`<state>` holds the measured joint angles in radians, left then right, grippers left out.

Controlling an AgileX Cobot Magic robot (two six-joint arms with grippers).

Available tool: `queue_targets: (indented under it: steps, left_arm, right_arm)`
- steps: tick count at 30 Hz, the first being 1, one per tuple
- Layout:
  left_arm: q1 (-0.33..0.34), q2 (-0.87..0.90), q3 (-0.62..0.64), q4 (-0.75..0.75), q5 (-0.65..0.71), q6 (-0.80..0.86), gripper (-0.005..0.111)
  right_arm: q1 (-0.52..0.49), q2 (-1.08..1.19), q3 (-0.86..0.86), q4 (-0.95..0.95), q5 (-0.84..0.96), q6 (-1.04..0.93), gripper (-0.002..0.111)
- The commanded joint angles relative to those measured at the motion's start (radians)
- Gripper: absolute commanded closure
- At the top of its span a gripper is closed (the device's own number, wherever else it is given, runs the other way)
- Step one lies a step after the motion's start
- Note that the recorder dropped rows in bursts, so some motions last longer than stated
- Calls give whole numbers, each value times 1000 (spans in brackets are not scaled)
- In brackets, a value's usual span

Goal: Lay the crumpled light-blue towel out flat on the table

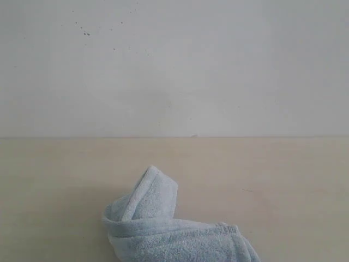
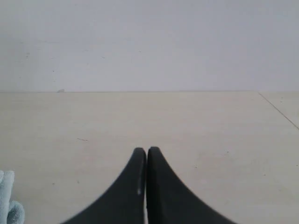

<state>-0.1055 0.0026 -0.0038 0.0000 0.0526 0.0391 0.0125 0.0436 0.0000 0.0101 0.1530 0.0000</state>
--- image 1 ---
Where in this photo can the light blue terry towel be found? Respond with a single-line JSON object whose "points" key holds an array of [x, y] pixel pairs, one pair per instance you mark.
{"points": [[141, 227]]}

